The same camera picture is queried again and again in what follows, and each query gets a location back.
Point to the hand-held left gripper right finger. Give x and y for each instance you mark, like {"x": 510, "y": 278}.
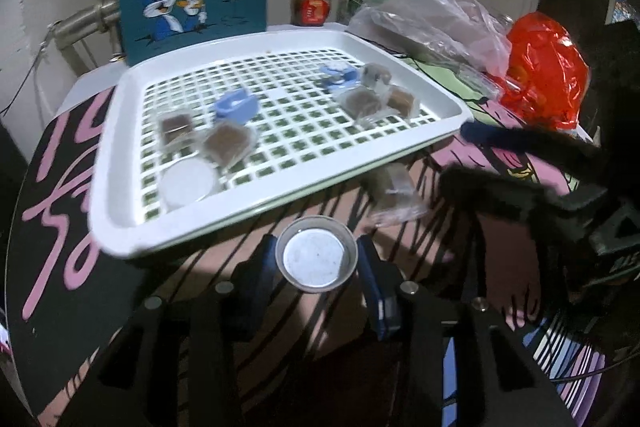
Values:
{"x": 374, "y": 294}

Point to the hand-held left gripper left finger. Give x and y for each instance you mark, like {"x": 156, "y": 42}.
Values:
{"x": 261, "y": 279}

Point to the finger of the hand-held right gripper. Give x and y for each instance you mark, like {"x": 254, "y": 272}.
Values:
{"x": 495, "y": 192}
{"x": 482, "y": 133}

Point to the small metal dish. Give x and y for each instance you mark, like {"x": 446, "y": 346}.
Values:
{"x": 314, "y": 257}

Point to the brown snack packet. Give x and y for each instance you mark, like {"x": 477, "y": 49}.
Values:
{"x": 395, "y": 194}
{"x": 376, "y": 74}
{"x": 227, "y": 144}
{"x": 175, "y": 129}
{"x": 360, "y": 103}
{"x": 401, "y": 100}

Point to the blue clip with white flower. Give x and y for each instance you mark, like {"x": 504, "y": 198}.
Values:
{"x": 340, "y": 74}

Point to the white perforated plastic tray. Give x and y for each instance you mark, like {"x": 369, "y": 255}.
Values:
{"x": 115, "y": 187}

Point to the red plastic bag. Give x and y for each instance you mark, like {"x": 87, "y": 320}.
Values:
{"x": 545, "y": 72}

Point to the clear plastic bag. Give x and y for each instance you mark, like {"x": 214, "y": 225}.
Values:
{"x": 425, "y": 7}

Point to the glass jar with red lid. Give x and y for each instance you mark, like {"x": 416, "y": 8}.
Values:
{"x": 311, "y": 7}

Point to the metal railing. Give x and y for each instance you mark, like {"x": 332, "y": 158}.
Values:
{"x": 85, "y": 19}

